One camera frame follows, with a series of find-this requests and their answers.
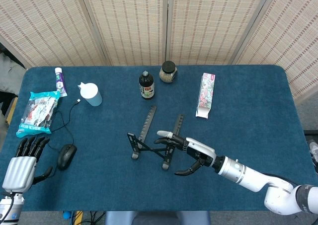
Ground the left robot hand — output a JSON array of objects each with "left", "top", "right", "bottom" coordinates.
[{"left": 1, "top": 135, "right": 54, "bottom": 193}]

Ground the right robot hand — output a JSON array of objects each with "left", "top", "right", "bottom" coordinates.
[{"left": 153, "top": 130, "right": 217, "bottom": 176}]

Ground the black folding stand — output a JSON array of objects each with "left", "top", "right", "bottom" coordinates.
[{"left": 127, "top": 105, "right": 186, "bottom": 170}]

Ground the black computer mouse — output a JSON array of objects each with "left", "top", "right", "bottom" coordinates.
[{"left": 57, "top": 144, "right": 78, "bottom": 171}]

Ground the floral paper box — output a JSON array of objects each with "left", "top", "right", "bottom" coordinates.
[{"left": 195, "top": 73, "right": 216, "bottom": 121}]

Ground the teal snack bag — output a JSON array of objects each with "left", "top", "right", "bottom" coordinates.
[{"left": 15, "top": 90, "right": 61, "bottom": 138}]

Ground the blue padded seat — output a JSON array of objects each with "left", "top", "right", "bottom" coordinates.
[{"left": 105, "top": 211, "right": 211, "bottom": 225}]

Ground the glass jar black lid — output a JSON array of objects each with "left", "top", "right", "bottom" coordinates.
[{"left": 159, "top": 61, "right": 178, "bottom": 83}]

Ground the dark tea bottle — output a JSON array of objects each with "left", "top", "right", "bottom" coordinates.
[{"left": 138, "top": 70, "right": 156, "bottom": 101}]

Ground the blue felt table cover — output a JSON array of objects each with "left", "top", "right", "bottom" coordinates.
[{"left": 0, "top": 65, "right": 314, "bottom": 212}]

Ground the purple white toothpaste tube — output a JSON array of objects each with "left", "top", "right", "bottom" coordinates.
[{"left": 54, "top": 67, "right": 68, "bottom": 98}]

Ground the grey garment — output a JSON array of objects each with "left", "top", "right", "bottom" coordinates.
[{"left": 0, "top": 52, "right": 27, "bottom": 95}]

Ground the light blue plastic cup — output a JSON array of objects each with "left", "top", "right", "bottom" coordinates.
[{"left": 77, "top": 82, "right": 103, "bottom": 107}]

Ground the grey sneaker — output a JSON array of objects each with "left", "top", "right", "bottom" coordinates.
[{"left": 307, "top": 139, "right": 318, "bottom": 173}]

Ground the bamboo folding screen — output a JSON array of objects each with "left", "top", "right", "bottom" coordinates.
[{"left": 0, "top": 0, "right": 318, "bottom": 104}]

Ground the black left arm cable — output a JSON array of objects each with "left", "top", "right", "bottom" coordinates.
[{"left": 0, "top": 192, "right": 16, "bottom": 220}]

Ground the black mouse usb cable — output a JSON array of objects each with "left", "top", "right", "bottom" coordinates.
[{"left": 46, "top": 98, "right": 81, "bottom": 151}]

